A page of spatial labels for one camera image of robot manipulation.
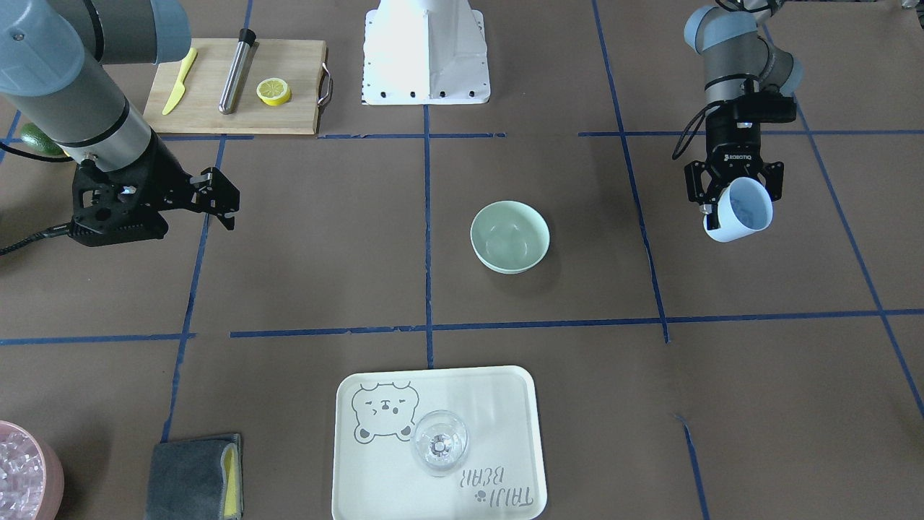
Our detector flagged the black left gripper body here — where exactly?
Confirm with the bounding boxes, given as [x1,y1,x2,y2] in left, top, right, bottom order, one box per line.
[706,119,764,181]

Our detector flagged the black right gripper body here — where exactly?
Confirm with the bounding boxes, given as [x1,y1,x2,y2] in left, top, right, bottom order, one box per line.
[78,133,193,212]

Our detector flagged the light blue plastic cup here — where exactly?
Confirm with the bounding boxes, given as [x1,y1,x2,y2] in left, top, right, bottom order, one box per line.
[703,177,775,243]

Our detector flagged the green bowl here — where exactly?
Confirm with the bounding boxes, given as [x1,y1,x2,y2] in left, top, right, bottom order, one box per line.
[469,200,551,275]

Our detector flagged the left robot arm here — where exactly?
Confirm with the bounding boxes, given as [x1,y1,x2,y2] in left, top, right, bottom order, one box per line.
[672,1,804,230]

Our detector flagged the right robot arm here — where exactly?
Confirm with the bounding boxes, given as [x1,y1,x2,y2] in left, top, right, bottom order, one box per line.
[1,1,240,246]

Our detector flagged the pink bowl with ice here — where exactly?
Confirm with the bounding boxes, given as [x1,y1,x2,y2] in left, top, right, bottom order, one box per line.
[1,421,65,519]

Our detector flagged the yellow plastic knife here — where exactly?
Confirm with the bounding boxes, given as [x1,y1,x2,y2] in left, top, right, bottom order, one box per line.
[161,47,198,116]

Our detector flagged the half lemon slice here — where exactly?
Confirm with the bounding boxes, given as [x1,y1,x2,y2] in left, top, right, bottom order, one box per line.
[256,78,292,108]

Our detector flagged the green avocado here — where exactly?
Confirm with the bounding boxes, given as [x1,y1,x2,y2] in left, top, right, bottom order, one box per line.
[19,122,67,158]

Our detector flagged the wooden cutting board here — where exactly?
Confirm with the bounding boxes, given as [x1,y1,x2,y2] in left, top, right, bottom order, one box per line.
[143,38,332,135]

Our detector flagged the steel muddler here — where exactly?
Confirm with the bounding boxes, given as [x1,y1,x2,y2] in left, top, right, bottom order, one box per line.
[218,27,256,115]

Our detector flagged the yellow sponge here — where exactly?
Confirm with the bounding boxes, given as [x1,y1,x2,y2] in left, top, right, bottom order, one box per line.
[220,443,243,519]

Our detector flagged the clear glass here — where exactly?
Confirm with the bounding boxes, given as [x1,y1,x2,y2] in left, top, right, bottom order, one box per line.
[411,410,471,477]

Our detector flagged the cream bear tray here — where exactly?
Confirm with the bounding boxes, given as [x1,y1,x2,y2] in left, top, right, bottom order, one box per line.
[332,365,548,519]

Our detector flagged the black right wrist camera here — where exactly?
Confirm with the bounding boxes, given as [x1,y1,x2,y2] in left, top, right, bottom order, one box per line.
[67,181,169,247]

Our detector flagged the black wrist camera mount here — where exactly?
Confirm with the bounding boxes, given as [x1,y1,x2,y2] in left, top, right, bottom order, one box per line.
[720,92,798,123]

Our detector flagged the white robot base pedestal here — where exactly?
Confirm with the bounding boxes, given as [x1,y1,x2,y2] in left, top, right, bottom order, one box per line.
[361,1,492,106]

